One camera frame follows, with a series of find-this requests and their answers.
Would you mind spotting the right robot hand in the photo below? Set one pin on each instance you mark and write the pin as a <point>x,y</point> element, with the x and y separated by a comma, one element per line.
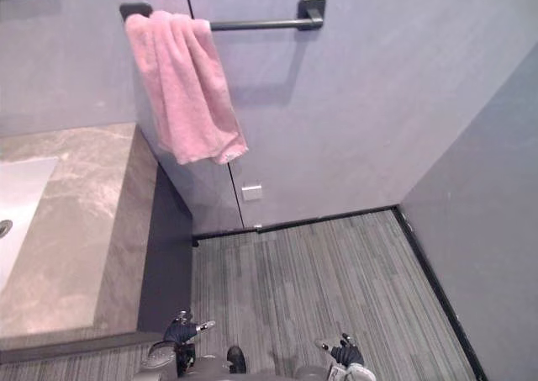
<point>344,351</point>

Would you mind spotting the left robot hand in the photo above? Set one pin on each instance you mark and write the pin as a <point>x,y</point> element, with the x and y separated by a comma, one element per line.
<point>181,330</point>

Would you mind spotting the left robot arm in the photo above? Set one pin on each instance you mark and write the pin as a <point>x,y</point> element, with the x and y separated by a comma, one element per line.
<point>166,358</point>

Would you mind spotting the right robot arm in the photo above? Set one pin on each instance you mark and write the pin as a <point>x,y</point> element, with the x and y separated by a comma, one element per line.
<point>353,372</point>

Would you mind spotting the grey marble washtable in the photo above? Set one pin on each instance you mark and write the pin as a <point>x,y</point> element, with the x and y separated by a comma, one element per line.
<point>84,229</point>

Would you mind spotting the sink drain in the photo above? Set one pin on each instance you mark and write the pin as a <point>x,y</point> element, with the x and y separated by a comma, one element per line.
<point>4,227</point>

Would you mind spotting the white sink basin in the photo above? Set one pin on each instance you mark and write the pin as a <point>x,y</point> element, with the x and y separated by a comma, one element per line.
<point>19,204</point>

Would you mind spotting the pink towel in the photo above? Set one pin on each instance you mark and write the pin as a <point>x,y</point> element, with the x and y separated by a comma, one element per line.
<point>185,91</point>

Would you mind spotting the black towel bar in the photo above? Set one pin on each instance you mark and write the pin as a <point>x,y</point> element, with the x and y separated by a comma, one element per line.
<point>260,24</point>

